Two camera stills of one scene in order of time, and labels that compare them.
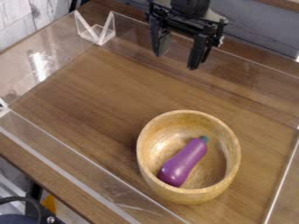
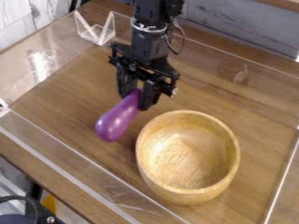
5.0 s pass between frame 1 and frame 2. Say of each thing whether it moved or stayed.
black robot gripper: moved
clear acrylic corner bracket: stayed
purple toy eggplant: moved
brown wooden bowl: stayed
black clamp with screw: stayed
